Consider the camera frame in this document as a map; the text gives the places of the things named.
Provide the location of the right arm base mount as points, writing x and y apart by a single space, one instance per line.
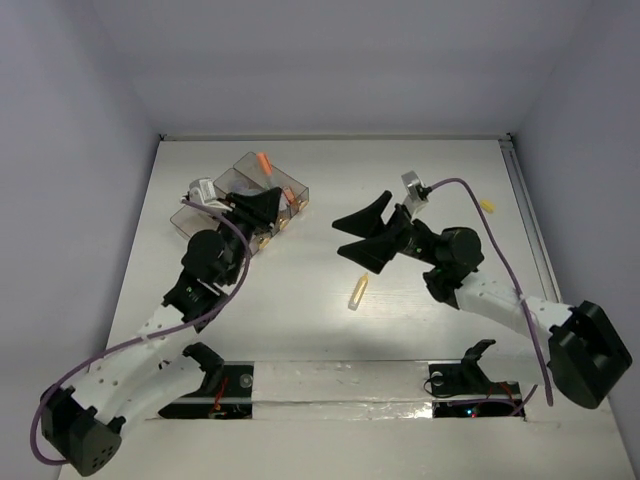
460 389

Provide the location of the silver taped front board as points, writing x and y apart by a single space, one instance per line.
340 391

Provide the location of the yellow eraser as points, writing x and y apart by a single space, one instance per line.
487 206

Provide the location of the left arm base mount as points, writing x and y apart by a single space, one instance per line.
225 392

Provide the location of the pink highlighter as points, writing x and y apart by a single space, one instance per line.
289 195

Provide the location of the clear brown compartment organizer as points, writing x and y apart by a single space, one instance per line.
244 177

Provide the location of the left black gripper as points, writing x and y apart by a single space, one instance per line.
245 211

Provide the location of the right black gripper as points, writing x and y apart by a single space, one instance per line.
376 251

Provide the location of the small orange eraser cap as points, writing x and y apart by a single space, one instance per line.
263 159

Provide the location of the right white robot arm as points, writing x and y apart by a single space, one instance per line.
578 349

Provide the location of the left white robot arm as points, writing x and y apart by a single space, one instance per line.
83 418

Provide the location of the grey orange-tipped marker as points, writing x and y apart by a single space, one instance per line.
268 172

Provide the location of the aluminium rail right edge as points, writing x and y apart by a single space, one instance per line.
540 250

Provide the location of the yellow highlighter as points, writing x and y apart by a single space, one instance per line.
358 292

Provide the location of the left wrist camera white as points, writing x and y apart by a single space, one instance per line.
202 192

